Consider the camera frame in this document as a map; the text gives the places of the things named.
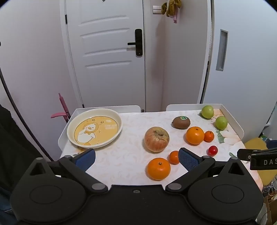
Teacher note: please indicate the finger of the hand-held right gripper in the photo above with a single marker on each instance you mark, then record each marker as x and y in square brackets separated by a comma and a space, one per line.
[263, 162]

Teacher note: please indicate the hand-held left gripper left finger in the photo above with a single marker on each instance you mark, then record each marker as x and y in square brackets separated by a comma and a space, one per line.
[86, 159]

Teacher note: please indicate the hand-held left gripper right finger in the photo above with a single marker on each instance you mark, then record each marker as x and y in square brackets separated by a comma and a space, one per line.
[188, 160]

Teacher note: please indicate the small mandarin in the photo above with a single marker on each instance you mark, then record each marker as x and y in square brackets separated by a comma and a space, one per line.
[209, 136]
[173, 157]

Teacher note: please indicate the large orange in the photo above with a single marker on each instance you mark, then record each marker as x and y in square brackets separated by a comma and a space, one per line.
[195, 135]
[158, 169]

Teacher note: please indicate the red cherry tomato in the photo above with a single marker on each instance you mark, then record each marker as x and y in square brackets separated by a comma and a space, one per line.
[213, 151]

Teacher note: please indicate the cream plate with cartoon print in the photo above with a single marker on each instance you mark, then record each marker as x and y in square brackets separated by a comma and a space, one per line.
[95, 129]

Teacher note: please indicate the large red-yellow apple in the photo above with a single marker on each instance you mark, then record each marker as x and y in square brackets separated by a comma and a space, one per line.
[156, 140]

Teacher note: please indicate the yellow stool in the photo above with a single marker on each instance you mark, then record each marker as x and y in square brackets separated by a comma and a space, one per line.
[256, 143]

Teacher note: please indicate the brown kiwi with green sticker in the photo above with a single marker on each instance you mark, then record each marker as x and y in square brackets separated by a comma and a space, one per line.
[181, 122]

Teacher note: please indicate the green apple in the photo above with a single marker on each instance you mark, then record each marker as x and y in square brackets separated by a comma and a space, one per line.
[207, 112]
[221, 122]

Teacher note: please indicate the white sliding door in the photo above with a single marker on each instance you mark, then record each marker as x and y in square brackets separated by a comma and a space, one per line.
[242, 86]

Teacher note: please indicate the white panelled door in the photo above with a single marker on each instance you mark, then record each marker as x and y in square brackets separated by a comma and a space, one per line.
[103, 71]

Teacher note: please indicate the recessed grey door pull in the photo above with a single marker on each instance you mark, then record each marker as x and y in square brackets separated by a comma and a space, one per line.
[221, 50]

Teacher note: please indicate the white wall switch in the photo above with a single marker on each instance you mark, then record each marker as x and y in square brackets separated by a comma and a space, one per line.
[156, 9]

